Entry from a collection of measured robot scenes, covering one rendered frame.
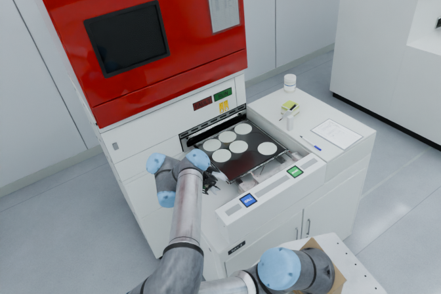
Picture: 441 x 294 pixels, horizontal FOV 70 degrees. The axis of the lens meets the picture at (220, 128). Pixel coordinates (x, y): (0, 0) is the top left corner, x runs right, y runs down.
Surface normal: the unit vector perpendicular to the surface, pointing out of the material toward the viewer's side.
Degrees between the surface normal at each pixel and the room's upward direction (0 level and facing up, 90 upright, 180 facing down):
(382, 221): 0
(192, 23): 90
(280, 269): 37
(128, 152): 90
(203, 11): 90
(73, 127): 90
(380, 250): 0
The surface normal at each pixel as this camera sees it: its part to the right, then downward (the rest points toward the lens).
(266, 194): -0.11, -0.78
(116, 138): 0.54, 0.47
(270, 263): -0.62, -0.42
